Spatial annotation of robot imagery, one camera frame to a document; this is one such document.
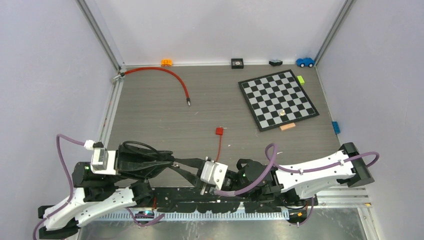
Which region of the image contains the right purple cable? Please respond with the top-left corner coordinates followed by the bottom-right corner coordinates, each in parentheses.
top-left (215, 143), bottom-right (381, 227)

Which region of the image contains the black cable padlock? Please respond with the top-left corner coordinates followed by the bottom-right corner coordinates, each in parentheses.
top-left (121, 140), bottom-right (158, 153)

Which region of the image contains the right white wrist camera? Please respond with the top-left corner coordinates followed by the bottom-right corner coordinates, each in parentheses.
top-left (200, 156), bottom-right (229, 195)

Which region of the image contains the tan wooden block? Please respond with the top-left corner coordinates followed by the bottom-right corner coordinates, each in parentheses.
top-left (279, 122), bottom-right (296, 131)

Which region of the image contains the red cable padlock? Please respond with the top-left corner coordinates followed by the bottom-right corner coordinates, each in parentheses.
top-left (215, 126), bottom-right (224, 162)

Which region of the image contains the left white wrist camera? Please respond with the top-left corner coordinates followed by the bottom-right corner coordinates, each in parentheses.
top-left (83, 140), bottom-right (118, 176)

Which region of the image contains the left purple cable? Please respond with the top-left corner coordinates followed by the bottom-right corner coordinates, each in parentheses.
top-left (32, 133), bottom-right (167, 240)

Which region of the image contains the blue toy brick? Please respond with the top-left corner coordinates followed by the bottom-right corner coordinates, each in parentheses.
top-left (331, 121), bottom-right (341, 135)

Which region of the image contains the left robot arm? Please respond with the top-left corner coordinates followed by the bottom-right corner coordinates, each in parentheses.
top-left (33, 141), bottom-right (174, 240)

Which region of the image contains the small black toy car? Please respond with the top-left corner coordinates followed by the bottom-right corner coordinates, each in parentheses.
top-left (268, 59), bottom-right (283, 67)

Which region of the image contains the aluminium front rail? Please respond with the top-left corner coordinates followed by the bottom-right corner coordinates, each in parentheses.
top-left (74, 185), bottom-right (372, 227)

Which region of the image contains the black white chessboard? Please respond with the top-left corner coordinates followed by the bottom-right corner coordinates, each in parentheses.
top-left (238, 69), bottom-right (320, 132)

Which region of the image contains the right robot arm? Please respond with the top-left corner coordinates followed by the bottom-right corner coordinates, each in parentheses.
top-left (171, 142), bottom-right (380, 205)

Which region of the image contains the orange toy block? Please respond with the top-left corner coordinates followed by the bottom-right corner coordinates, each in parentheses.
top-left (160, 58), bottom-right (173, 67)

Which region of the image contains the lime green block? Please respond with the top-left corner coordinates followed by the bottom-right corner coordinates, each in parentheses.
top-left (297, 75), bottom-right (305, 86)

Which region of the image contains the small black box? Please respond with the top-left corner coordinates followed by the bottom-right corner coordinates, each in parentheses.
top-left (230, 58), bottom-right (244, 69)

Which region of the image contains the blue toy car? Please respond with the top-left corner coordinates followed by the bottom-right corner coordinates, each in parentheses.
top-left (295, 57), bottom-right (315, 68)

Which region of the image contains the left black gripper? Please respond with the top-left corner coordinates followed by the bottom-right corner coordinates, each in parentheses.
top-left (104, 140), bottom-right (175, 183)

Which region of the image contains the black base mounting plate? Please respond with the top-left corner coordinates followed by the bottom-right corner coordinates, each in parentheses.
top-left (121, 186), bottom-right (319, 214)

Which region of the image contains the red hose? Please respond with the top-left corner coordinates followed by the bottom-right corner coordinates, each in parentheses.
top-left (112, 66), bottom-right (192, 107)

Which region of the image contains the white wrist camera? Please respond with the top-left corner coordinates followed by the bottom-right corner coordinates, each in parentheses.
top-left (200, 156), bottom-right (229, 195)
top-left (83, 140), bottom-right (118, 176)

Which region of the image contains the purple cable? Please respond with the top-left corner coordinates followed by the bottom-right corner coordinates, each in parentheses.
top-left (32, 133), bottom-right (167, 240)
top-left (215, 143), bottom-right (381, 227)

